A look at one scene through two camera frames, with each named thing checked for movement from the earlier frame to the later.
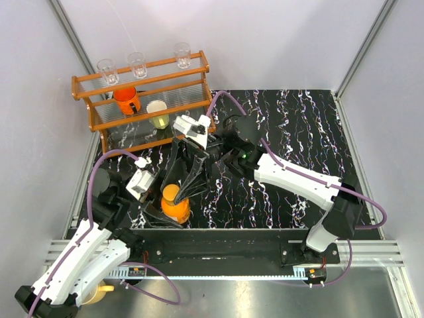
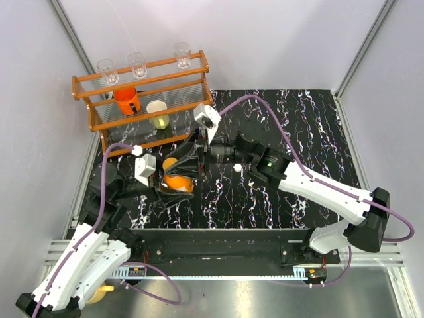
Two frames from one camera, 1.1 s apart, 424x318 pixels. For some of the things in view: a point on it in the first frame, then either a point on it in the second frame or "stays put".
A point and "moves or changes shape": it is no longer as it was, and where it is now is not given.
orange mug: x=128 y=100 stays put
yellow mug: x=102 y=289 stays put
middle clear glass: x=137 y=62 stays put
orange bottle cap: x=169 y=191 moves or changes shape
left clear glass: x=108 y=69 stays put
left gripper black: x=150 y=200 -> x=168 y=199
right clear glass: x=182 y=52 stays put
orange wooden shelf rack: x=136 y=106 stays put
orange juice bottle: x=179 y=211 moves or changes shape
